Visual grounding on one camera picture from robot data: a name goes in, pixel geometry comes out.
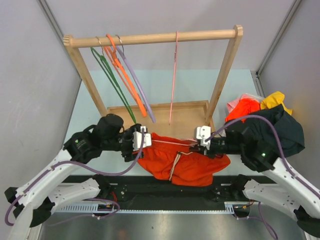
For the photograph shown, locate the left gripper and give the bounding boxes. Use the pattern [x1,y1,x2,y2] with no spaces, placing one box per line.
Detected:
[102,123,145,162]

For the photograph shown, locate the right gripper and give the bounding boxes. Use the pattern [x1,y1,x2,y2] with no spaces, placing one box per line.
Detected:
[189,136,243,159]

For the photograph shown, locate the pink wire hanger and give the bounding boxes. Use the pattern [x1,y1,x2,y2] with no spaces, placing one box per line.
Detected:
[169,31,179,125]
[152,138,198,147]

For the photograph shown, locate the orange shorts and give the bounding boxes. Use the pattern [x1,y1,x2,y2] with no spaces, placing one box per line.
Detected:
[137,132,231,187]

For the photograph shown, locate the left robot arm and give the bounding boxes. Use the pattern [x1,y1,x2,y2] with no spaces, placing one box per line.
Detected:
[4,113,152,228]

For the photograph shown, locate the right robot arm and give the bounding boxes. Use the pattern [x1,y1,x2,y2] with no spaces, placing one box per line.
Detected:
[193,120,320,238]

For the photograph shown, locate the purple hanger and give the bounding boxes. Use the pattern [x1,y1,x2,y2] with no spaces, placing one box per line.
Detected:
[116,34,156,124]

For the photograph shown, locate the green hanger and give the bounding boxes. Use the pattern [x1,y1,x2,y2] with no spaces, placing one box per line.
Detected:
[90,47,137,124]

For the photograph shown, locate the orange hanger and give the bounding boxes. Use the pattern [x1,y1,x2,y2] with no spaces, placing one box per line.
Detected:
[103,34,148,117]

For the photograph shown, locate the pink garment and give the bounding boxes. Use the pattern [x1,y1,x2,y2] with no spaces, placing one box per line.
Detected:
[226,98,241,113]

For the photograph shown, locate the orange garment in basket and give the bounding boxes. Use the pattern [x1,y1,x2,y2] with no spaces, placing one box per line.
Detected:
[225,98,261,122]

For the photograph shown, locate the wooden clothes rack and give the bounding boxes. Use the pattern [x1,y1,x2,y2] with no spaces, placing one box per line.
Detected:
[63,25,244,139]

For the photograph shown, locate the white laundry basket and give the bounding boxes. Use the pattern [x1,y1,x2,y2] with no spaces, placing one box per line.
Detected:
[239,93,265,102]

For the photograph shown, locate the dark green garment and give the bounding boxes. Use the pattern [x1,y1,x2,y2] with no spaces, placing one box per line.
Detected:
[243,105,305,158]

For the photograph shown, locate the yellow garment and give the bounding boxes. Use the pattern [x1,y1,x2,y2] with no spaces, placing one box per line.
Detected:
[260,91,293,115]

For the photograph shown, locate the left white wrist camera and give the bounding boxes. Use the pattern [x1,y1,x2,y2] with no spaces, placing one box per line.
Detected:
[132,126,152,152]

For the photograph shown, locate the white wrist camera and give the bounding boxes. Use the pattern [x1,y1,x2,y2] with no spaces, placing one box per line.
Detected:
[194,125,212,150]
[132,126,152,152]

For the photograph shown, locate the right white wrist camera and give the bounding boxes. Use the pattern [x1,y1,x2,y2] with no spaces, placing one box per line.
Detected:
[194,125,212,150]

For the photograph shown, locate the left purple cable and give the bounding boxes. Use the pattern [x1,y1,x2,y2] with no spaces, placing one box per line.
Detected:
[4,127,146,227]

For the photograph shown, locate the purple cable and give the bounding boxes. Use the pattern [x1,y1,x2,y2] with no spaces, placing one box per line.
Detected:
[204,114,320,240]
[4,127,146,227]

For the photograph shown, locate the white slotted cable duct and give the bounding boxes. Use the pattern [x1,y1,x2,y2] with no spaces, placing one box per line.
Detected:
[54,201,236,214]

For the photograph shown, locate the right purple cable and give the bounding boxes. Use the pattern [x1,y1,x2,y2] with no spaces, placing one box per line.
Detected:
[204,114,320,240]

